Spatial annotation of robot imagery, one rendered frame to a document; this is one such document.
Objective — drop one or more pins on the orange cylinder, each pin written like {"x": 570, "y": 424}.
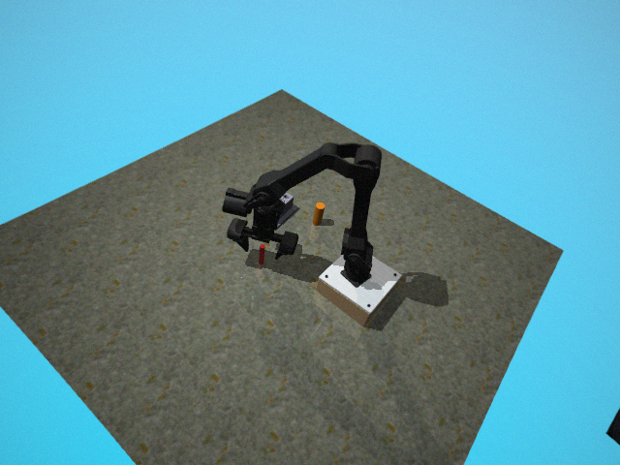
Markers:
{"x": 318, "y": 214}

